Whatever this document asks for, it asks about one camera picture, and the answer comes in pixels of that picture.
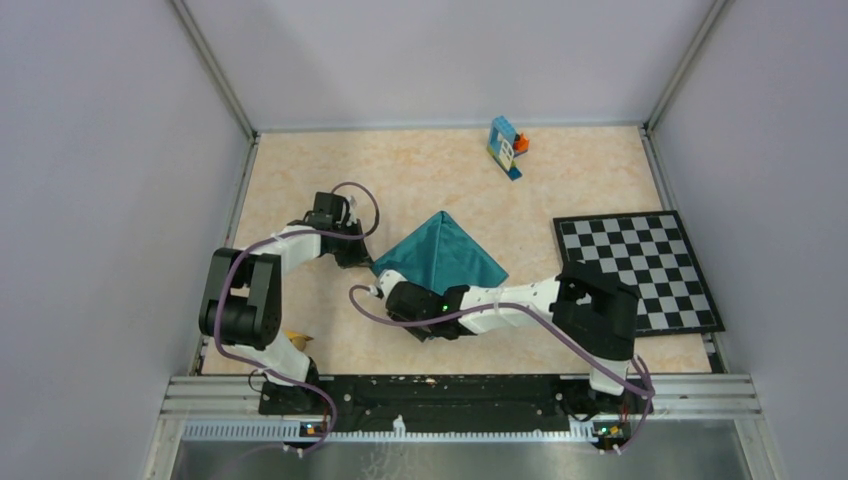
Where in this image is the teal cloth napkin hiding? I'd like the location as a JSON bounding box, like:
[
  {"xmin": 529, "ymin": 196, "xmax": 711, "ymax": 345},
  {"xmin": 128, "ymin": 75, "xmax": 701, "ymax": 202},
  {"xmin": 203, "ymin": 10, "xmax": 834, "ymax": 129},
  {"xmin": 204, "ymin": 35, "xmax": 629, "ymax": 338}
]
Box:
[{"xmin": 371, "ymin": 211, "xmax": 509, "ymax": 294}]

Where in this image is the colourful toy block house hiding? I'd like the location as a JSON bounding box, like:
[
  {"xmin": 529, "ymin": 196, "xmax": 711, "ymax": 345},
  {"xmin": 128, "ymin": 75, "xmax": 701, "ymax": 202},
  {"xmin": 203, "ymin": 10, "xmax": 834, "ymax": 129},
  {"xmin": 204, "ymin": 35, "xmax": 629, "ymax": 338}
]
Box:
[{"xmin": 487, "ymin": 116, "xmax": 530, "ymax": 181}]

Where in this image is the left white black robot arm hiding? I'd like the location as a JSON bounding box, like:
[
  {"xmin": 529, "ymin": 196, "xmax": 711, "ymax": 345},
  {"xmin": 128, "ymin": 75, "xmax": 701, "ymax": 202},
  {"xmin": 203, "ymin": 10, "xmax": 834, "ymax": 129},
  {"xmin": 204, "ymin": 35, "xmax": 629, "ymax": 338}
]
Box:
[{"xmin": 198, "ymin": 191, "xmax": 373, "ymax": 414}]

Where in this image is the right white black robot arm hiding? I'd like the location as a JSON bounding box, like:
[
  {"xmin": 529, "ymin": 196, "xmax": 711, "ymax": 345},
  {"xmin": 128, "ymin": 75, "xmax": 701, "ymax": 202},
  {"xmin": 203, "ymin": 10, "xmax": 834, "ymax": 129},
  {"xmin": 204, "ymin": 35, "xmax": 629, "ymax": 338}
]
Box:
[{"xmin": 376, "ymin": 262, "xmax": 655, "ymax": 412}]

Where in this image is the gold spoon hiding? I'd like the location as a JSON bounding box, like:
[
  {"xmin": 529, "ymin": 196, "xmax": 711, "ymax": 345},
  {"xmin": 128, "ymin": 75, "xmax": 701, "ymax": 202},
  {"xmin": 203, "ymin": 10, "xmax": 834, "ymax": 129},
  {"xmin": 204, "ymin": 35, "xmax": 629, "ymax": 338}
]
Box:
[{"xmin": 284, "ymin": 330, "xmax": 313, "ymax": 351}]

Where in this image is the black white checkerboard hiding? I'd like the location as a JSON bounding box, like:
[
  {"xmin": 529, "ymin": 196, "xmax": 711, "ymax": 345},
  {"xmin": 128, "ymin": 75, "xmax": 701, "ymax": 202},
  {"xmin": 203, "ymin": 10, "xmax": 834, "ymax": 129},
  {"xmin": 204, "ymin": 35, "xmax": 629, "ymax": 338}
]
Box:
[{"xmin": 553, "ymin": 210, "xmax": 725, "ymax": 337}]

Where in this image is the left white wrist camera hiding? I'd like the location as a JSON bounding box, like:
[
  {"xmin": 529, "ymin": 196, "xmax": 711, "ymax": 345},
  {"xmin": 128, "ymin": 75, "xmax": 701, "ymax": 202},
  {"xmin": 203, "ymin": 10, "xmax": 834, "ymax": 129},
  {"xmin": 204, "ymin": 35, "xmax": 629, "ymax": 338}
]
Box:
[{"xmin": 341, "ymin": 196, "xmax": 358, "ymax": 225}]

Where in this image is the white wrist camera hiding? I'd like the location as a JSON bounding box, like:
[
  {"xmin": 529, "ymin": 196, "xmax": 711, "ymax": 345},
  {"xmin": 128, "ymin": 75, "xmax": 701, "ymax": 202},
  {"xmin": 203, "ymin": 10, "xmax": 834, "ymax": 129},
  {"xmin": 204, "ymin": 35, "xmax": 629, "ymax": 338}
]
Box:
[
  {"xmin": 368, "ymin": 269, "xmax": 406, "ymax": 300},
  {"xmin": 341, "ymin": 196, "xmax": 358, "ymax": 225}
]

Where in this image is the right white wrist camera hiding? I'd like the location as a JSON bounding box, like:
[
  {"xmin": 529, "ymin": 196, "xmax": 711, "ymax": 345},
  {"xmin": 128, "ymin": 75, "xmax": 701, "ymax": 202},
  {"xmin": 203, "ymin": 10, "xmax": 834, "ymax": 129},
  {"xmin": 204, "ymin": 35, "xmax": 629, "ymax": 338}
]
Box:
[{"xmin": 368, "ymin": 269, "xmax": 406, "ymax": 300}]

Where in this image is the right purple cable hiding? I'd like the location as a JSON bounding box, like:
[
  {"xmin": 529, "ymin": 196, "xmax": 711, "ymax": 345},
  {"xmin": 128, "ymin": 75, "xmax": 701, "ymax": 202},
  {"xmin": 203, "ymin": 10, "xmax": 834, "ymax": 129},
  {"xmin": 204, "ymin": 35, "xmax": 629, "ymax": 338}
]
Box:
[{"xmin": 348, "ymin": 284, "xmax": 657, "ymax": 455}]

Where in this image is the purple cable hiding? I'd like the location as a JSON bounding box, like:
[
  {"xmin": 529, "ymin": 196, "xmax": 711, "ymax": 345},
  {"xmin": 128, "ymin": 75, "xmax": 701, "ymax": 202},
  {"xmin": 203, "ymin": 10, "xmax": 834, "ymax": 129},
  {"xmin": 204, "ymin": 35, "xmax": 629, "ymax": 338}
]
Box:
[
  {"xmin": 211, "ymin": 181, "xmax": 382, "ymax": 458},
  {"xmin": 348, "ymin": 284, "xmax": 657, "ymax": 455}
]

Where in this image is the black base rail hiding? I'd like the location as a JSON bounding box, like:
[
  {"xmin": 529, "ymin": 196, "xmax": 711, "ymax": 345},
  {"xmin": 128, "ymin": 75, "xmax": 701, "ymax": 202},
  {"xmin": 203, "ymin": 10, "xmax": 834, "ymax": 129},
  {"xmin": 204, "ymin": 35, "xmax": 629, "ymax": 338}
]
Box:
[{"xmin": 257, "ymin": 374, "xmax": 653, "ymax": 450}]

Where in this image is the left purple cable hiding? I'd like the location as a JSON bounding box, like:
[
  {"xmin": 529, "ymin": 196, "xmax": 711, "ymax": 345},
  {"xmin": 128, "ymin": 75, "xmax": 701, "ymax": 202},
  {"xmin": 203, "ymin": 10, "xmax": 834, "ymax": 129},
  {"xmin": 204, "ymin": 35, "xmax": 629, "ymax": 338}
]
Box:
[{"xmin": 211, "ymin": 181, "xmax": 382, "ymax": 458}]

